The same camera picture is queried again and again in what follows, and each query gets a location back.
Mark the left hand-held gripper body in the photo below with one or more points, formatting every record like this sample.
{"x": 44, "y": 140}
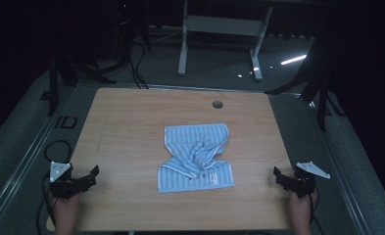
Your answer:
{"x": 62, "y": 186}

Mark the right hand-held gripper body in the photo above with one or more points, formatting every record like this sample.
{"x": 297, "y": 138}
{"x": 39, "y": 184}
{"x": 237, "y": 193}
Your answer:
{"x": 302, "y": 184}

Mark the blue striped towel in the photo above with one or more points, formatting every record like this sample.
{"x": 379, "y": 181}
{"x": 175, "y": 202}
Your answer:
{"x": 193, "y": 156}

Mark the person's left hand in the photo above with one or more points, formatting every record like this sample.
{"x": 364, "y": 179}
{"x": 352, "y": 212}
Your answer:
{"x": 66, "y": 207}

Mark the person's right hand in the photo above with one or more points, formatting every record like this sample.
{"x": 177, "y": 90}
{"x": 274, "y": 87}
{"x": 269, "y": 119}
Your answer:
{"x": 300, "y": 207}

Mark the black metal stand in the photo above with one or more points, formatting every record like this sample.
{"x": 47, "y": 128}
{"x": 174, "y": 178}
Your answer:
{"x": 54, "y": 81}
{"x": 320, "y": 88}

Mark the white desk frame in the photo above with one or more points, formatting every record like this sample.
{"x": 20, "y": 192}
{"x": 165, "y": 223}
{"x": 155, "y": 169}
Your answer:
{"x": 224, "y": 25}

